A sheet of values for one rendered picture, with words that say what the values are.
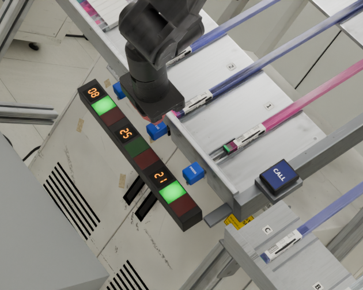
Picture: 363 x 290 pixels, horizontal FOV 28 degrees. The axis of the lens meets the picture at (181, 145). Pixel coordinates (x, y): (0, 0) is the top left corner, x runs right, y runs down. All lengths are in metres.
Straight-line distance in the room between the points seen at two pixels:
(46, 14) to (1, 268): 1.91
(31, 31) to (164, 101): 1.70
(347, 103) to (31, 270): 2.43
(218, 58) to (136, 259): 0.61
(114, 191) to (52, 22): 1.18
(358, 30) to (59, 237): 0.69
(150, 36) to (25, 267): 0.35
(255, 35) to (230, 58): 2.19
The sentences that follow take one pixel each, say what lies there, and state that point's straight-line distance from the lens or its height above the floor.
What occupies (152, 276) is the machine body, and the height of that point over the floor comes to 0.26.
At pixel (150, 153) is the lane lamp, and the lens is 1.24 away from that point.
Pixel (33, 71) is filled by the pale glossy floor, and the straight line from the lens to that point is 2.78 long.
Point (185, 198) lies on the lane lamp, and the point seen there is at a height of 0.66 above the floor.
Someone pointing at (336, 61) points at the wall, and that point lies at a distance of 3.30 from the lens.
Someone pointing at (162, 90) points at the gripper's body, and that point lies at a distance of 1.13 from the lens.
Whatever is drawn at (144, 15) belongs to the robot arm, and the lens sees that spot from 1.01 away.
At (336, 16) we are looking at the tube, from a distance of 1.40.
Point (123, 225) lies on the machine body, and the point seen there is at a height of 0.28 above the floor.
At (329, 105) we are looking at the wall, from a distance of 3.29.
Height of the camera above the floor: 1.22
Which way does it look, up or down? 25 degrees down
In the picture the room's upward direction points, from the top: 36 degrees clockwise
